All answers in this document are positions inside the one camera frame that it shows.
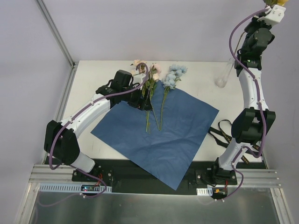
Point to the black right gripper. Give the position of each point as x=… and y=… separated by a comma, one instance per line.
x=253, y=25

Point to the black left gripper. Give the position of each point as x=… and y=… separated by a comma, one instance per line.
x=145, y=102

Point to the yellow flower bunch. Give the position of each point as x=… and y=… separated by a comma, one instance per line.
x=255, y=15

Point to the blue flower bunch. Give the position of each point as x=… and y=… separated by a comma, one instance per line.
x=169, y=82

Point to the blue wrapping paper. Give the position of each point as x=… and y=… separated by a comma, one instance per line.
x=166, y=154

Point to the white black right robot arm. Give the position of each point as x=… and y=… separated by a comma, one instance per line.
x=250, y=128

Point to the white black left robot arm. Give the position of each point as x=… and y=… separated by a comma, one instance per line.
x=61, y=138

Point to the clear glass vase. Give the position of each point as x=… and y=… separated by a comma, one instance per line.
x=222, y=76

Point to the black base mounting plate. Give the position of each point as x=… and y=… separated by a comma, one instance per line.
x=124, y=176

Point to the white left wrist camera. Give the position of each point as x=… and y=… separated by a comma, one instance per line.
x=139, y=78

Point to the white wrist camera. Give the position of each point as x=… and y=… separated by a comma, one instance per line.
x=273, y=15
x=139, y=78

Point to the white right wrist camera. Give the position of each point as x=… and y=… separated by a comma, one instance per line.
x=273, y=15

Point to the left aluminium table rail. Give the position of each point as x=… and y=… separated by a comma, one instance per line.
x=66, y=92

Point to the left aluminium frame post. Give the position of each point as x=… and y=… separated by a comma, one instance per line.
x=55, y=32

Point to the right white cable duct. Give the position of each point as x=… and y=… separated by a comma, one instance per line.
x=204, y=191

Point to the white cable duct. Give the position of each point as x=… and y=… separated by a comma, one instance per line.
x=204, y=191
x=74, y=188

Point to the left white cable duct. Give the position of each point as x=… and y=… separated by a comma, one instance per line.
x=74, y=188

